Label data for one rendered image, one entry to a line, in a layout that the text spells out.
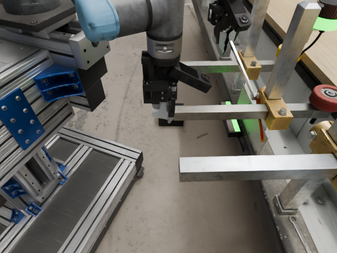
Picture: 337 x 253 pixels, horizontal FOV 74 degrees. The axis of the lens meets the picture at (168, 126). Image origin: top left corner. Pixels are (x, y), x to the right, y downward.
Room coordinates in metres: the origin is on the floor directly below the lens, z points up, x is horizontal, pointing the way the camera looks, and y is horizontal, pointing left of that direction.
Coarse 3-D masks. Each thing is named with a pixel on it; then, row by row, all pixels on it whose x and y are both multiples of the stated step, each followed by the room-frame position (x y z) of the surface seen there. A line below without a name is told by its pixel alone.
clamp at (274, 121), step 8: (264, 88) 0.54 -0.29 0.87; (264, 96) 0.50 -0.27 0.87; (272, 104) 0.46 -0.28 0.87; (280, 104) 0.46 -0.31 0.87; (272, 112) 0.43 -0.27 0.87; (288, 112) 0.43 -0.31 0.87; (264, 120) 0.45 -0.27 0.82; (272, 120) 0.42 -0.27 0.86; (280, 120) 0.42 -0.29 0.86; (288, 120) 0.42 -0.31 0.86; (272, 128) 0.41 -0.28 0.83; (280, 128) 0.42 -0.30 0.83
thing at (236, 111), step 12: (180, 108) 0.46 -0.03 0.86; (192, 108) 0.46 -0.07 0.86; (204, 108) 0.46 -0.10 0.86; (216, 108) 0.46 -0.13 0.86; (228, 108) 0.46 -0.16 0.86; (240, 108) 0.46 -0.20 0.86; (252, 108) 0.46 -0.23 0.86; (264, 108) 0.46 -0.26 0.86; (288, 108) 0.46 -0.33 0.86; (300, 108) 0.46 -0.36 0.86; (312, 108) 0.46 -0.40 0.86
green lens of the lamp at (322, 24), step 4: (316, 20) 0.49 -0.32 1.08; (320, 20) 0.49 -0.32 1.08; (324, 20) 0.48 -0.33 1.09; (328, 20) 0.48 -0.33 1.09; (332, 20) 0.48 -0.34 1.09; (336, 20) 0.48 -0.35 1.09; (316, 24) 0.49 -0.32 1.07; (320, 24) 0.48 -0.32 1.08; (324, 24) 0.48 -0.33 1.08; (328, 24) 0.48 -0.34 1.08; (332, 24) 0.48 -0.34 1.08; (336, 24) 0.48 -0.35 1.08; (316, 28) 0.49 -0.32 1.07; (320, 28) 0.48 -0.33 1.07; (324, 28) 0.48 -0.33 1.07; (328, 28) 0.48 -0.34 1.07; (332, 28) 0.48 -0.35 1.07; (336, 28) 0.48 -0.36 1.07
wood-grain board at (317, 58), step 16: (272, 0) 1.25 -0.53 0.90; (288, 0) 1.25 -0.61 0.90; (304, 0) 1.25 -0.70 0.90; (272, 16) 1.03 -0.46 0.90; (288, 16) 1.03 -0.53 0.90; (336, 32) 0.86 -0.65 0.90; (304, 48) 0.73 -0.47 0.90; (320, 48) 0.73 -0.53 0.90; (336, 48) 0.73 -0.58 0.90; (320, 64) 0.62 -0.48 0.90; (336, 64) 0.62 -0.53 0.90; (320, 80) 0.57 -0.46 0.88; (336, 80) 0.53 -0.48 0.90
